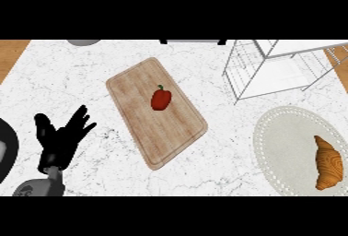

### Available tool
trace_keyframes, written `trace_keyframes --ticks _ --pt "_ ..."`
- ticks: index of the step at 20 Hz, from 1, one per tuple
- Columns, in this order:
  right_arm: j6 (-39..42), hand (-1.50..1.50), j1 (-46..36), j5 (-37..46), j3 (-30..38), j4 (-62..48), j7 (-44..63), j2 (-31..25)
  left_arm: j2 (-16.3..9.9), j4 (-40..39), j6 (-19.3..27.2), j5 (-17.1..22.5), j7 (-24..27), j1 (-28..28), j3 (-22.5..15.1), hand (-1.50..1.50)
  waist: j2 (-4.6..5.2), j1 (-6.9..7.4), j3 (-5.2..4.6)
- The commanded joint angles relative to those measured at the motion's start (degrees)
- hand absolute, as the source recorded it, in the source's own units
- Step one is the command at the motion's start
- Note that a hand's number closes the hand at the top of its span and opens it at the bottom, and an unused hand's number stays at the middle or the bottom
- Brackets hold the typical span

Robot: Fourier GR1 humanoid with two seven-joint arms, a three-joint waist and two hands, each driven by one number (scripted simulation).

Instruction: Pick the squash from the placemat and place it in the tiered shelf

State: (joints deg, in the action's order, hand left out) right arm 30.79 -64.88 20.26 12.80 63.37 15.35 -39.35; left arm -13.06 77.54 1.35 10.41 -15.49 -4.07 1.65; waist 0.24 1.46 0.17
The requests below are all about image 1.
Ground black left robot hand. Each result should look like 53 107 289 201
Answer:
34 104 98 175

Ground black and white appliance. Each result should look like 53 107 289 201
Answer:
159 40 229 46

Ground wooden cutting board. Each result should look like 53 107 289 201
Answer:
105 56 210 171

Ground orange squash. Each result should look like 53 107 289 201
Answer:
313 135 345 192

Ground white wire tiered shelf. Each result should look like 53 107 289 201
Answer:
221 40 348 106

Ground red bell pepper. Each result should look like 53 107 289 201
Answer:
149 84 173 112

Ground white round placemat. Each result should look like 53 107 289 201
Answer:
252 105 348 197

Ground dark grey round object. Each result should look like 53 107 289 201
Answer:
0 118 21 184

